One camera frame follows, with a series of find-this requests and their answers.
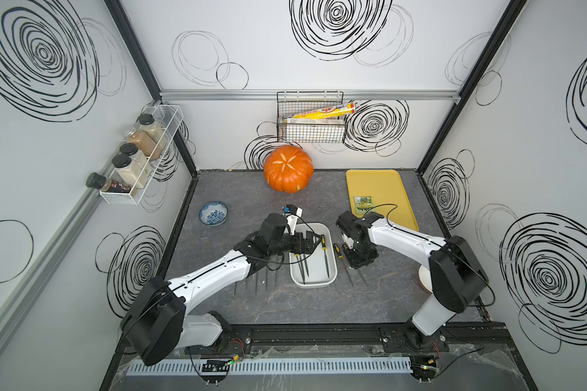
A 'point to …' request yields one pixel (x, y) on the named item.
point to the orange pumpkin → (288, 169)
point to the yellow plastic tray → (390, 199)
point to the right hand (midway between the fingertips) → (357, 265)
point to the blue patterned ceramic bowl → (214, 213)
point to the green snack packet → (362, 204)
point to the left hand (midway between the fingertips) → (312, 238)
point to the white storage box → (316, 269)
